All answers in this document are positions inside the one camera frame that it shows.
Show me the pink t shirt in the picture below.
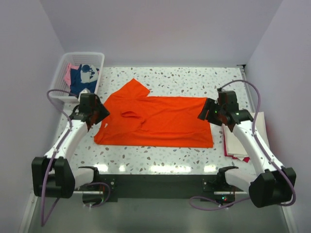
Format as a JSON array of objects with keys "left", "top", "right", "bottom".
[{"left": 64, "top": 63, "right": 72, "bottom": 87}]

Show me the white plastic laundry basket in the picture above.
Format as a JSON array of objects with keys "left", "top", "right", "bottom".
[{"left": 50, "top": 52, "right": 105, "bottom": 94}]

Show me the navy blue printed t shirt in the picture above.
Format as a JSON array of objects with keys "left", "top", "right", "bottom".
[{"left": 69, "top": 64, "right": 100, "bottom": 96}]

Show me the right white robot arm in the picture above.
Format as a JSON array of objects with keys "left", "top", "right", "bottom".
[{"left": 198, "top": 88, "right": 296, "bottom": 208}]

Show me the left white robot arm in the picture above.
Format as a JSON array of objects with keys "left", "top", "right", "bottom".
[{"left": 32, "top": 93, "right": 109, "bottom": 199}]

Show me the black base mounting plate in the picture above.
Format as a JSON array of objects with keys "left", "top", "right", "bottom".
[{"left": 80, "top": 174, "right": 241, "bottom": 205}]

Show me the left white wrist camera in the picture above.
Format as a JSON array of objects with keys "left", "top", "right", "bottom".
[{"left": 78, "top": 88, "right": 90, "bottom": 101}]

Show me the orange t shirt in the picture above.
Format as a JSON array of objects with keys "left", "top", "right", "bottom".
[{"left": 94, "top": 79, "right": 214, "bottom": 148}]

